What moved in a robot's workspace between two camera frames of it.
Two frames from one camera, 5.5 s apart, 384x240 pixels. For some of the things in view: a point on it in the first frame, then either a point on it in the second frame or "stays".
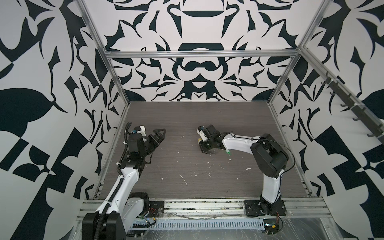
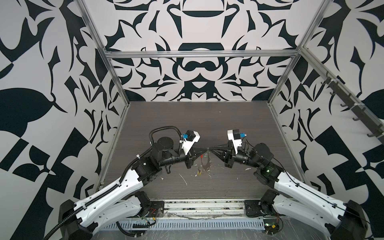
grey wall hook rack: [345, 97] stays
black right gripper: [201, 144] to [229, 157]
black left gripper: [155, 140] to [189, 157]
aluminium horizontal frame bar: [201, 54] stays
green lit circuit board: [271, 226] stays
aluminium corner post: [104, 50] stays
